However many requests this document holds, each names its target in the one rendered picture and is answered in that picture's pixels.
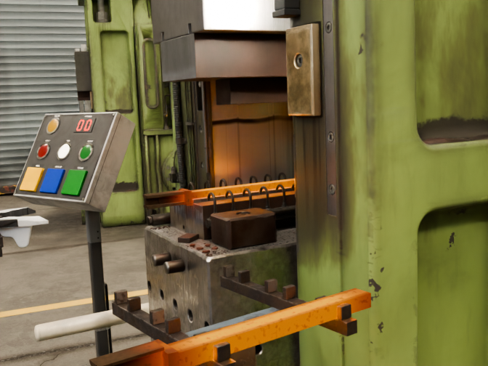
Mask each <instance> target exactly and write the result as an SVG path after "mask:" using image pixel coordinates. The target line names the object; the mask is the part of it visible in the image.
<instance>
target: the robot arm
mask: <svg viewBox="0 0 488 366"><path fill-rule="evenodd" d="M35 212H36V211H35V210H33V209H31V208H29V207H26V208H13V209H5V210H0V257H2V254H3V253H2V247H4V244H3V237H2V236H4V237H13V238H14V239H15V242H16V243H17V245H18V246H19V247H21V248H25V247H27V246H28V244H29V241H30V237H31V230H32V226H34V225H41V224H48V223H49V221H48V220H46V219H44V218H42V217H40V216H24V215H28V214H34V213H35ZM1 235H2V236H1Z"/></svg>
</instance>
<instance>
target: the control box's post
mask: <svg viewBox="0 0 488 366"><path fill-rule="evenodd" d="M85 217H86V235H87V242H88V249H89V267H90V277H91V296H92V306H93V314H94V313H98V312H105V311H106V303H105V284H104V273H103V263H102V244H101V242H102V238H101V227H100V217H99V212H98V211H85ZM94 334H95V343H96V353H97V357H100V356H103V355H106V354H109V353H110V352H109V342H108V332H107V330H101V331H94Z"/></svg>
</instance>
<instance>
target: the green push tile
mask: <svg viewBox="0 0 488 366"><path fill-rule="evenodd" d="M87 174H88V171H83V170H69V172H68V175H67V178H66V180H65V183H64V185H63V188H62V192H61V194H63V195H73V196H79V195H80V193H81V190H82V187H83V185H84V182H85V179H86V175H87Z"/></svg>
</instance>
